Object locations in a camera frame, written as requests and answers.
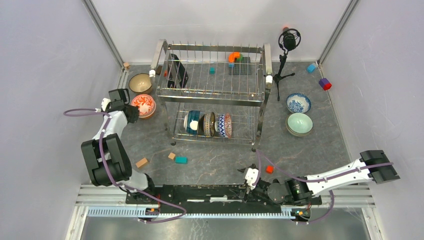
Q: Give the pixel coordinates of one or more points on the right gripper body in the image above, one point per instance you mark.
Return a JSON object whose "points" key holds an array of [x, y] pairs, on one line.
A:
{"points": [[260, 190]]}

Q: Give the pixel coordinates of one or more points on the teal block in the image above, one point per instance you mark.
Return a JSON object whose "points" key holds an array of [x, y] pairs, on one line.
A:
{"points": [[181, 160]]}

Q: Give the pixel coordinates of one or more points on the small teal cube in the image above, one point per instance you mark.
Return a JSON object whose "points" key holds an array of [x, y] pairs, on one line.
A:
{"points": [[212, 70]]}

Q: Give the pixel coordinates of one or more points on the steel two-tier dish rack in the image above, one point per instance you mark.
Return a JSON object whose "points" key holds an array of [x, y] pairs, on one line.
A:
{"points": [[244, 97]]}

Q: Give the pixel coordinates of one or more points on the black bowl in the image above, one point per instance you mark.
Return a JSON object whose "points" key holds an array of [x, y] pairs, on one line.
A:
{"points": [[177, 73]]}

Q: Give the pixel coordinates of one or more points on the tan wooden block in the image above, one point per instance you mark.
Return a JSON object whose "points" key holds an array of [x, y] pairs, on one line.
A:
{"points": [[141, 163]]}

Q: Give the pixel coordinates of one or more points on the blue zigzag patterned bowl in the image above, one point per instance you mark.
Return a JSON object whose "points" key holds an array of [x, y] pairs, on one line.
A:
{"points": [[223, 125]]}

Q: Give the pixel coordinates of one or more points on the dark brown block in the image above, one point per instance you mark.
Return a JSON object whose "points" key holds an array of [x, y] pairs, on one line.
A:
{"points": [[158, 70]]}

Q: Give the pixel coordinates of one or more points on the celadon green bowl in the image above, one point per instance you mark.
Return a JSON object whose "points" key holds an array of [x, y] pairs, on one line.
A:
{"points": [[293, 132]]}

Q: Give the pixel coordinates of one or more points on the light blue block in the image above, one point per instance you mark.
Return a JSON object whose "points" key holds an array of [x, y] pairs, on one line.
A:
{"points": [[312, 67]]}

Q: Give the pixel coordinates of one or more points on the small tan cube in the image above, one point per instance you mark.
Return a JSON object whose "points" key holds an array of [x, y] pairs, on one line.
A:
{"points": [[172, 156]]}

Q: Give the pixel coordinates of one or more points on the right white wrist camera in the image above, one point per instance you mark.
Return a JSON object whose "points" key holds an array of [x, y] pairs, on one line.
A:
{"points": [[251, 175]]}

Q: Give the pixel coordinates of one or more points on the blue white floral bowl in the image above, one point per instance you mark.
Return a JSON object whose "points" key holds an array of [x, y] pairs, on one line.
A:
{"points": [[298, 103]]}

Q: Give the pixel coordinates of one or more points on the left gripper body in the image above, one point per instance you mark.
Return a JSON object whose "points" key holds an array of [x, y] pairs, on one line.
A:
{"points": [[134, 112]]}

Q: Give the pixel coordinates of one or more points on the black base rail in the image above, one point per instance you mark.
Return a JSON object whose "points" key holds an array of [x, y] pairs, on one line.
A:
{"points": [[212, 199]]}

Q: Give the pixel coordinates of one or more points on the pink patterned bowl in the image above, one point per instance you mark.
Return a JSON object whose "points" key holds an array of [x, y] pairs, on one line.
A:
{"points": [[145, 104]]}

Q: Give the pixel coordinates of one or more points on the pale green bowl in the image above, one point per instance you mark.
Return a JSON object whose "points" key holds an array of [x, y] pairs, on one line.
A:
{"points": [[299, 122]]}

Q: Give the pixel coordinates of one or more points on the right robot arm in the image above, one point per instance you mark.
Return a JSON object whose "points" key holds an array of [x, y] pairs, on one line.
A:
{"points": [[371, 166]]}

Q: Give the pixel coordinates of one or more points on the orange cube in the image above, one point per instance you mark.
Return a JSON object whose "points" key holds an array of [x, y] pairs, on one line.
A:
{"points": [[269, 169]]}

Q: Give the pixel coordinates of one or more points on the brown glazed bowl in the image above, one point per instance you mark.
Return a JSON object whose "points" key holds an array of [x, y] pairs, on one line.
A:
{"points": [[141, 84]]}

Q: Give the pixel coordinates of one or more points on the orange plastic bowl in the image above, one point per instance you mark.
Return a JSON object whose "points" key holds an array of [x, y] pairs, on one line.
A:
{"points": [[145, 117]]}

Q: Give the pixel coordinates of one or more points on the dark patterned bowl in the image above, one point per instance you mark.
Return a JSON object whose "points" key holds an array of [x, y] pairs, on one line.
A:
{"points": [[209, 124]]}

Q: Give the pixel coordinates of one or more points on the purple and red block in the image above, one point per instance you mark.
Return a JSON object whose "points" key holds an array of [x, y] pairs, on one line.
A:
{"points": [[325, 84]]}

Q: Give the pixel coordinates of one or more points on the teal white cup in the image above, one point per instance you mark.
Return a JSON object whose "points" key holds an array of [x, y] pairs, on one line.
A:
{"points": [[191, 122]]}

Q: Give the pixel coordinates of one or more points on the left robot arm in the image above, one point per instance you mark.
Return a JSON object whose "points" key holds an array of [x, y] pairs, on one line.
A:
{"points": [[105, 157]]}

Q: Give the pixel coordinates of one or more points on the orange arch brick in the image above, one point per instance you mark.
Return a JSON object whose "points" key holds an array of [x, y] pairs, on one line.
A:
{"points": [[232, 57]]}

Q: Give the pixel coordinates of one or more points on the black microphone on tripod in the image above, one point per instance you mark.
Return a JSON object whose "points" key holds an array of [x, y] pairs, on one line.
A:
{"points": [[288, 40]]}

